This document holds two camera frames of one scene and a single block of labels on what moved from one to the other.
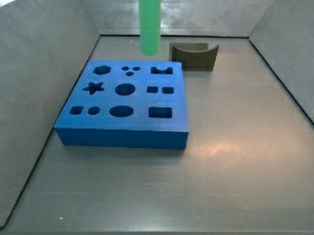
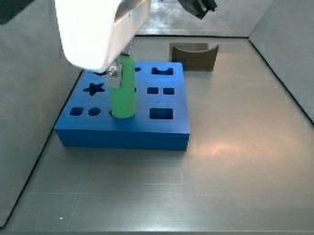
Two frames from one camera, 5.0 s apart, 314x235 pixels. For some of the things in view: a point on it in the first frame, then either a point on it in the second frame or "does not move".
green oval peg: (150, 27) to (123, 96)
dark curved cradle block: (194, 55) does not move
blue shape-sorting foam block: (127, 105) does not move
